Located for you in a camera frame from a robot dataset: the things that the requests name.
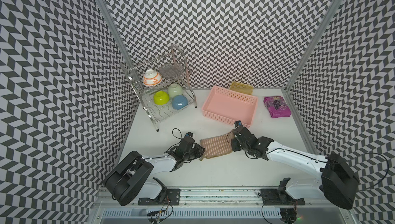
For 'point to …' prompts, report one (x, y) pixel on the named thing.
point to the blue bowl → (179, 101)
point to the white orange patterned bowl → (151, 77)
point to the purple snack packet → (276, 106)
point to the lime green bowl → (161, 97)
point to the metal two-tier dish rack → (163, 82)
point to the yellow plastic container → (241, 87)
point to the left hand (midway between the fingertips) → (204, 151)
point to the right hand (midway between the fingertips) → (234, 143)
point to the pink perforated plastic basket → (230, 105)
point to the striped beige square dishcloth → (217, 146)
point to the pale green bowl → (175, 89)
